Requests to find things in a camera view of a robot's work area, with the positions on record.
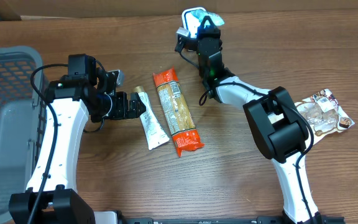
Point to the white shampoo tube gold cap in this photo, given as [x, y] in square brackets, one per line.
[155, 135]

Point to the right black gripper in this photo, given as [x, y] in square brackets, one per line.
[205, 32]

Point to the beige brown snack pouch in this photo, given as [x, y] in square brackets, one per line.
[324, 114]

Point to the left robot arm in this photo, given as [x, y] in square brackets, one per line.
[86, 93]

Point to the orange spaghetti pasta package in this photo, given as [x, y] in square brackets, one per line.
[180, 122]

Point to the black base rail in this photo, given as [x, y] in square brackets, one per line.
[259, 220]

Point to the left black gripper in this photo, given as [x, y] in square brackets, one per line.
[125, 111]

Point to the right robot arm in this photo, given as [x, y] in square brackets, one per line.
[279, 131]

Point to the grey plastic shopping basket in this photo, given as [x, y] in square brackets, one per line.
[22, 122]

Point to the white barcode scanner stand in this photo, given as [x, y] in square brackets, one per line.
[190, 20]

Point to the teal snack wrapper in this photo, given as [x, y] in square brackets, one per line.
[200, 14]

